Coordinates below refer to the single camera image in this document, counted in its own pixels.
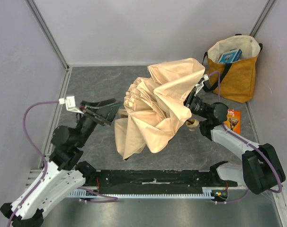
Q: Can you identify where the beige folding umbrella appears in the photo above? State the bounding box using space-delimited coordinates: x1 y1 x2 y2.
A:
114 58 205 160

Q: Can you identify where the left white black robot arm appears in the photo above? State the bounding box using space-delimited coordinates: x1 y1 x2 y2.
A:
0 96 122 227

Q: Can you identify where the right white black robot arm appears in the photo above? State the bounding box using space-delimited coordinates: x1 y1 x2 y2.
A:
184 91 286 194

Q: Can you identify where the orange razor package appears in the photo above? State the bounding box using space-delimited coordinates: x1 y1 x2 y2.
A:
224 109 241 135

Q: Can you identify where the mustard tote bag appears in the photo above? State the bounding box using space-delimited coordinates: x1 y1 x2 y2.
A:
203 34 263 103

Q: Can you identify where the blue razor box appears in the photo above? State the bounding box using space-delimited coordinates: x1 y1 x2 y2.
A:
217 49 242 64

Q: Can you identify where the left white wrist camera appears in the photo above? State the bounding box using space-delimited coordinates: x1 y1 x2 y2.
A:
59 96 83 114

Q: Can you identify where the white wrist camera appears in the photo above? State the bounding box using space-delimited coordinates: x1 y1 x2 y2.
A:
59 96 83 114
193 74 209 96

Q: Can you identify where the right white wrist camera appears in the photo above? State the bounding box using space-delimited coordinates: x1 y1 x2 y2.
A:
193 74 209 96

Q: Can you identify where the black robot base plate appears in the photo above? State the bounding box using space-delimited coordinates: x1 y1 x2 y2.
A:
84 170 238 192

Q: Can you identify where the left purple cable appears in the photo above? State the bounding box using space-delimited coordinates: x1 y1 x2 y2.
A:
7 100 119 227

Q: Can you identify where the white slotted cable duct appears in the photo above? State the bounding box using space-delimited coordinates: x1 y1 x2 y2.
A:
67 188 228 200

